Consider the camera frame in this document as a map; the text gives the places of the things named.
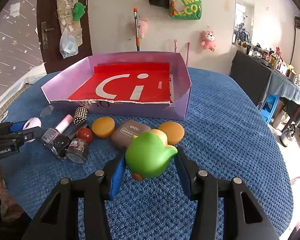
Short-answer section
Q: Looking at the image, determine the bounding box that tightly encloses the pink cap nail polish bottle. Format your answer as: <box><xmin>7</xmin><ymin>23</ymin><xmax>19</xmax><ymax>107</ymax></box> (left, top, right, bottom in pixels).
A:
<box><xmin>41</xmin><ymin>114</ymin><xmax>73</xmax><ymax>147</ymax></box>

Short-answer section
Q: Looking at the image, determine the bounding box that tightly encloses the pink plush toy right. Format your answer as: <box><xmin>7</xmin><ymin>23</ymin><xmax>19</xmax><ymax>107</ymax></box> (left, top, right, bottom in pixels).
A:
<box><xmin>201</xmin><ymin>30</ymin><xmax>216</xmax><ymax>51</ymax></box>

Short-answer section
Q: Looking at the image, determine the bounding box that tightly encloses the purple cardboard tray box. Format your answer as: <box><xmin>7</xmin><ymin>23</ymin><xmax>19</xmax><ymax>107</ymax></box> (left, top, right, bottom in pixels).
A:
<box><xmin>42</xmin><ymin>51</ymin><xmax>192</xmax><ymax>120</ymax></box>

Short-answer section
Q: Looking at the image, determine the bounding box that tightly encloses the dark brown door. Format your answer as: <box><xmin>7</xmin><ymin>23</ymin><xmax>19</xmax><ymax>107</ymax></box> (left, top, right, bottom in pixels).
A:
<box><xmin>37</xmin><ymin>0</ymin><xmax>93</xmax><ymax>74</ymax></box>

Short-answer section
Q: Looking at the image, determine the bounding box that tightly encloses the red paper bag liner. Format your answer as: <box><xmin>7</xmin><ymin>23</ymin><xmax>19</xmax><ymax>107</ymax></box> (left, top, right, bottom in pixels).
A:
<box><xmin>68</xmin><ymin>62</ymin><xmax>172</xmax><ymax>103</ymax></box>

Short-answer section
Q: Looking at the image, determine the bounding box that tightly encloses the metal kettle on floor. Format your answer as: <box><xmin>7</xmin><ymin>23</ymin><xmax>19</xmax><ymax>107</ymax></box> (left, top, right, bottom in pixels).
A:
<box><xmin>280</xmin><ymin>124</ymin><xmax>296</xmax><ymax>147</ymax></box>

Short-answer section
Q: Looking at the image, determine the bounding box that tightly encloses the clear plastic cup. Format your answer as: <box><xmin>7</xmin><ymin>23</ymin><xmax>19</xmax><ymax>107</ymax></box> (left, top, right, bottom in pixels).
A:
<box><xmin>40</xmin><ymin>105</ymin><xmax>54</xmax><ymax>118</ymax></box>

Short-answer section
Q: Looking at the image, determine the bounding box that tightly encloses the metal door handle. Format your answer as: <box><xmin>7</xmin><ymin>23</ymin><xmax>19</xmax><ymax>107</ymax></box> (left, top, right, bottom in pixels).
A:
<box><xmin>40</xmin><ymin>22</ymin><xmax>54</xmax><ymax>50</ymax></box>

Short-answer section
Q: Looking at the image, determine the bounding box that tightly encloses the wall mirror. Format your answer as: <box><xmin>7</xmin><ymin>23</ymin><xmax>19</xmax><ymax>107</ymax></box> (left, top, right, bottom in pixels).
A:
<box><xmin>232</xmin><ymin>2</ymin><xmax>254</xmax><ymax>45</ymax></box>

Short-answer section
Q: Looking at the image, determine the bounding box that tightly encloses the beige hanging door organizer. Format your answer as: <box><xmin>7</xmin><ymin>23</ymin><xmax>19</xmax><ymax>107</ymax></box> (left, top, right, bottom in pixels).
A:
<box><xmin>56</xmin><ymin>0</ymin><xmax>83</xmax><ymax>48</ymax></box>

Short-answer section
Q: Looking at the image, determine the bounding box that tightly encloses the pink round My Melody device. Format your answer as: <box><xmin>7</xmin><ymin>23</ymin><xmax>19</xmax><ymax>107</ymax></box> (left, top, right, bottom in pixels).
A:
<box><xmin>23</xmin><ymin>117</ymin><xmax>43</xmax><ymax>142</ymax></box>

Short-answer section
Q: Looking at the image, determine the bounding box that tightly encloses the orange round soap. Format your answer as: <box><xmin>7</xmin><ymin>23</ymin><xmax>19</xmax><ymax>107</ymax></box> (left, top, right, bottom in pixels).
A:
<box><xmin>158</xmin><ymin>121</ymin><xmax>185</xmax><ymax>145</ymax></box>
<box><xmin>91</xmin><ymin>116</ymin><xmax>115</xmax><ymax>139</ymax></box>

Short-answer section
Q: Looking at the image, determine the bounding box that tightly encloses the black nail polish bottle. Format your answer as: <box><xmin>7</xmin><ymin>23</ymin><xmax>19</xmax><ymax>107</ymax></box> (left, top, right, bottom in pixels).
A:
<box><xmin>51</xmin><ymin>122</ymin><xmax>89</xmax><ymax>161</ymax></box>

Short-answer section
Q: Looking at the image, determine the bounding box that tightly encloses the green tote bag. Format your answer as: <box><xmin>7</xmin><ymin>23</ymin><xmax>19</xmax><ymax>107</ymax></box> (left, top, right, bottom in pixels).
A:
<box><xmin>170</xmin><ymin>0</ymin><xmax>202</xmax><ymax>20</ymax></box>

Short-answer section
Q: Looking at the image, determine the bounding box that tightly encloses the brown eye shadow case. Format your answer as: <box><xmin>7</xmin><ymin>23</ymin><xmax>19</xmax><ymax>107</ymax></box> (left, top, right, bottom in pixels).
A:
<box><xmin>110</xmin><ymin>120</ymin><xmax>151</xmax><ymax>150</ymax></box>

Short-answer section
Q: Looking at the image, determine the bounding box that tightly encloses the black covered side table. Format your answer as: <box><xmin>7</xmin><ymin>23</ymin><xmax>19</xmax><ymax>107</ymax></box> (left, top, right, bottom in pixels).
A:
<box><xmin>230</xmin><ymin>51</ymin><xmax>300</xmax><ymax>106</ymax></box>

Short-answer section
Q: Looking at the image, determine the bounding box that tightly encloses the blue plastic stool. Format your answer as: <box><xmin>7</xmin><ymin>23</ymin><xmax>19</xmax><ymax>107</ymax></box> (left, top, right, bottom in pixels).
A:
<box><xmin>260</xmin><ymin>94</ymin><xmax>280</xmax><ymax>124</ymax></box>

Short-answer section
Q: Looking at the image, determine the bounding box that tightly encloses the pink pig plush left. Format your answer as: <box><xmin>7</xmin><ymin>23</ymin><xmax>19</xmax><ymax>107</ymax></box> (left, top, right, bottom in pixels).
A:
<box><xmin>138</xmin><ymin>18</ymin><xmax>148</xmax><ymax>39</ymax></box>

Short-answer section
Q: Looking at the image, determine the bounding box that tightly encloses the green duck toy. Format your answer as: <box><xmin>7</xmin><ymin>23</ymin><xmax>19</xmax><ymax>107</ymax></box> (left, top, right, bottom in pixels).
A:
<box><xmin>125</xmin><ymin>129</ymin><xmax>178</xmax><ymax>181</ymax></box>

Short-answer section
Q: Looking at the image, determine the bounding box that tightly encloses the green dinosaur plush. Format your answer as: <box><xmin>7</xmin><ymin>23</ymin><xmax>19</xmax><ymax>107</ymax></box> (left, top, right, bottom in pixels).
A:
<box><xmin>72</xmin><ymin>2</ymin><xmax>86</xmax><ymax>22</ymax></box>

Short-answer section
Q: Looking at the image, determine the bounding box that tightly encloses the pink stick left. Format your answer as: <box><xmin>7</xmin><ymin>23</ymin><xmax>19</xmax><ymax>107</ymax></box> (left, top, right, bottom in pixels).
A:
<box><xmin>174</xmin><ymin>39</ymin><xmax>178</xmax><ymax>53</ymax></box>

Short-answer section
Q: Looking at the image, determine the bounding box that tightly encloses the blue knitted table cover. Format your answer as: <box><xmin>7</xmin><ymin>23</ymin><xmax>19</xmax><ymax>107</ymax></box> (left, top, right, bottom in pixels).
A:
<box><xmin>1</xmin><ymin>68</ymin><xmax>293</xmax><ymax>239</ymax></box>

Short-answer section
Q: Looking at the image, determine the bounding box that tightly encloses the mop handle orange grip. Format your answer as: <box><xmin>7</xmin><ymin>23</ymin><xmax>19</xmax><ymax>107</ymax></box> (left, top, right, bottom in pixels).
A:
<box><xmin>133</xmin><ymin>8</ymin><xmax>140</xmax><ymax>51</ymax></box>

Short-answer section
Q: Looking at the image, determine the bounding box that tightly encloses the pink stick right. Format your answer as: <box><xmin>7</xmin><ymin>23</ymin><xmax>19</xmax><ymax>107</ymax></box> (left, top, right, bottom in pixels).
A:
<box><xmin>186</xmin><ymin>42</ymin><xmax>190</xmax><ymax>66</ymax></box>

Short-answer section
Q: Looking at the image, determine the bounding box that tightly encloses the white plastic bag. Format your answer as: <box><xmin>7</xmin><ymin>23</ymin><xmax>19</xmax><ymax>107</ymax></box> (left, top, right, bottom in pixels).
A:
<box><xmin>59</xmin><ymin>28</ymin><xmax>78</xmax><ymax>59</ymax></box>

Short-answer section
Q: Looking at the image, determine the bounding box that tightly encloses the glitter bottle red round cap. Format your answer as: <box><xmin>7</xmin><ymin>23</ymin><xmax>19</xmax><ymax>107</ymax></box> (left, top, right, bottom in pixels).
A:
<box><xmin>66</xmin><ymin>127</ymin><xmax>93</xmax><ymax>164</ymax></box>

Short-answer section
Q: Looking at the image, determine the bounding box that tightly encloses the pink stick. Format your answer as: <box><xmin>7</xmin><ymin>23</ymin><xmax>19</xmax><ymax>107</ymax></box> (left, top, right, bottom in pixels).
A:
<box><xmin>186</xmin><ymin>42</ymin><xmax>190</xmax><ymax>66</ymax></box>
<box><xmin>174</xmin><ymin>39</ymin><xmax>178</xmax><ymax>53</ymax></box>

